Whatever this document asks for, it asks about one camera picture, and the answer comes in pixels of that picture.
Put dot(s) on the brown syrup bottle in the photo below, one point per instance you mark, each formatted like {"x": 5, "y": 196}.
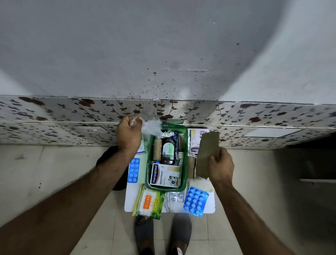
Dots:
{"x": 168, "y": 151}

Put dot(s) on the brown cardboard piece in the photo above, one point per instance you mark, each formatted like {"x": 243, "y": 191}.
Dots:
{"x": 207, "y": 152}

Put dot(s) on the silver blister pack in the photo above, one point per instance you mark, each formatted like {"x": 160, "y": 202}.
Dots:
{"x": 177, "y": 197}

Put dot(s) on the person's right hand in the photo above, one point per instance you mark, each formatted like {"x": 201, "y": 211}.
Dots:
{"x": 221, "y": 168}

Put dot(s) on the small slim dropper bottle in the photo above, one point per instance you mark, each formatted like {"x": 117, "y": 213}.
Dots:
{"x": 181, "y": 147}

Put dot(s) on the crumpled silver foil pack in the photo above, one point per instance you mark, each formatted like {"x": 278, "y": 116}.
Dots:
{"x": 168, "y": 134}

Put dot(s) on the person's left hand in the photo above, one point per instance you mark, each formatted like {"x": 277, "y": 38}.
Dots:
{"x": 128, "y": 138}

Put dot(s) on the green cotton swab packet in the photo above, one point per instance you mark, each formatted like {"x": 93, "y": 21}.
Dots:
{"x": 149, "y": 202}

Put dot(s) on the white red plaster box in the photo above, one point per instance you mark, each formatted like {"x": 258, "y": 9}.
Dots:
{"x": 194, "y": 140}

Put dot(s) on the person's left forearm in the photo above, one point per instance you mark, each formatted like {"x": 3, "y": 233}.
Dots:
{"x": 65, "y": 207}

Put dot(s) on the beige bandage roll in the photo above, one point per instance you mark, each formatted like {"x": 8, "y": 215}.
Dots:
{"x": 157, "y": 149}
{"x": 191, "y": 167}

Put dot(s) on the green plastic basket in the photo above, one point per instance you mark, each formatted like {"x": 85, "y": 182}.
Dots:
{"x": 147, "y": 173}

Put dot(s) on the person's right thumb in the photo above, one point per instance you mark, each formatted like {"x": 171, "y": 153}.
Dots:
{"x": 213, "y": 161}

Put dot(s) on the large blue blister pack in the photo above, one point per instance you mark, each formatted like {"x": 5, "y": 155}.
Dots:
{"x": 195, "y": 201}

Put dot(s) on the white blue paper packet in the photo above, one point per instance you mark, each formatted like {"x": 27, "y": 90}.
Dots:
{"x": 141, "y": 147}

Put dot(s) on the person's left fingers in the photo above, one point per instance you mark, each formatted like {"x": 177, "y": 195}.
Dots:
{"x": 134, "y": 121}

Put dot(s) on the small blue blister pack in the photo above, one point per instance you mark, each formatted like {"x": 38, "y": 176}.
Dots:
{"x": 133, "y": 170}

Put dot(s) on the person's right forearm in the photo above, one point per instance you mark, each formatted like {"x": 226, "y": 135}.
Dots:
{"x": 246, "y": 220}

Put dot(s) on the clear plastic wrapper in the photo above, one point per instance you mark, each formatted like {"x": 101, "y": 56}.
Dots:
{"x": 152, "y": 128}

